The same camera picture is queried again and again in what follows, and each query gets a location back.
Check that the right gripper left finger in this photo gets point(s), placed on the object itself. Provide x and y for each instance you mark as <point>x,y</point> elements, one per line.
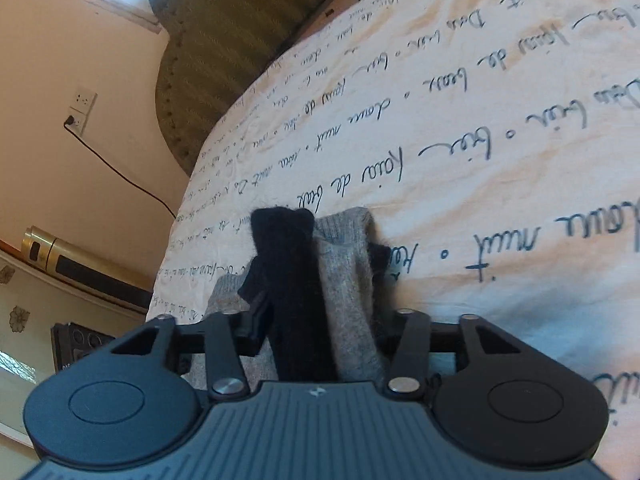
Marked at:
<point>227,337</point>

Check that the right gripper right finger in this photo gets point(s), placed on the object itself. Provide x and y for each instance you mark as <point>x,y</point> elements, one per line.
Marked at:
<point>404,339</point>

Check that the grey navy knit sweater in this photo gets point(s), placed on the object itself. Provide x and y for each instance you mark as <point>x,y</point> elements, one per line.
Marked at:
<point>319,278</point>

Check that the black electronic device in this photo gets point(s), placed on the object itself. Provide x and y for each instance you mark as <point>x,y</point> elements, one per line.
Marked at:
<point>72,342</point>

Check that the gold cylindrical speaker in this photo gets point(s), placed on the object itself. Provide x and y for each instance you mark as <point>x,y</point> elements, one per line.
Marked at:
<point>86,271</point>

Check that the white script print quilt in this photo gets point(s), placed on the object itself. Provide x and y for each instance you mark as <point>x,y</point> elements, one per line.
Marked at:
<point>496,144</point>

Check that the olive green upholstered headboard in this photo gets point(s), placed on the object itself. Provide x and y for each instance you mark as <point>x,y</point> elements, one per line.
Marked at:
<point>216,50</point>

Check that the white wall socket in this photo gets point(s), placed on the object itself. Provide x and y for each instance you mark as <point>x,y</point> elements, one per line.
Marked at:
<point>80,109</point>

